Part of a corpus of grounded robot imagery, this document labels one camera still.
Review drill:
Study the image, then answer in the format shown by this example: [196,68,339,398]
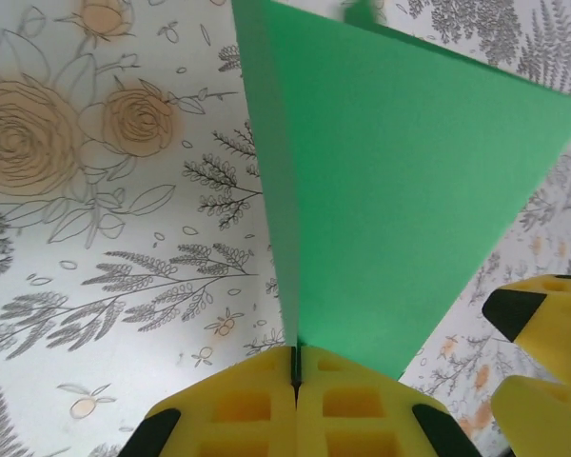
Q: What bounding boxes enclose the green square paper sheet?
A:
[230,0,571,382]

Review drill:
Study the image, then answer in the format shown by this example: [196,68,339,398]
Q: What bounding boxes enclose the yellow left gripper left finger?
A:
[123,345,299,457]

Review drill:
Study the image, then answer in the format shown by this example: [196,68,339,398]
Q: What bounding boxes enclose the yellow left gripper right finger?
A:
[297,345,480,457]

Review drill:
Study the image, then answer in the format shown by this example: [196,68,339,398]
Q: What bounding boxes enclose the floral printed tablecloth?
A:
[0,0,571,457]

